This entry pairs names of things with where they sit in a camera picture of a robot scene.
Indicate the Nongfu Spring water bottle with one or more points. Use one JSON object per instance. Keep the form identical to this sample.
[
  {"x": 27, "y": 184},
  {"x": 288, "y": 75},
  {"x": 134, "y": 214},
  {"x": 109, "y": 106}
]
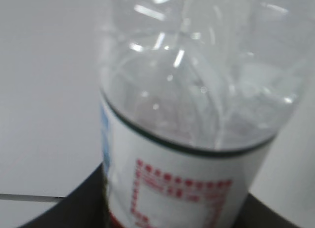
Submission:
[{"x": 194, "y": 92}]

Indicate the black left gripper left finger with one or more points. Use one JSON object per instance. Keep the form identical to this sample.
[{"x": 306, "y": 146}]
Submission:
[{"x": 83, "y": 208}]

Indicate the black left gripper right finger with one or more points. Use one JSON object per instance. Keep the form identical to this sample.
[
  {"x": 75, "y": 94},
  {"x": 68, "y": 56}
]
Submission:
[{"x": 294, "y": 210}]

